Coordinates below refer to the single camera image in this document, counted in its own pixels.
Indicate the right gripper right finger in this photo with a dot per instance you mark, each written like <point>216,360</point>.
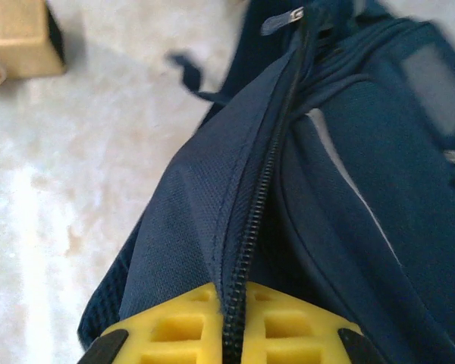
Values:
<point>299,333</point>

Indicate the navy blue backpack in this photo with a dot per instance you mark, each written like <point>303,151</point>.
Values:
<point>345,189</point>

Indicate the orange wooden toy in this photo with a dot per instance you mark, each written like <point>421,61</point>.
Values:
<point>19,41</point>

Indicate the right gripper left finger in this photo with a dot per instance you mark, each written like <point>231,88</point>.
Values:
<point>167,330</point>

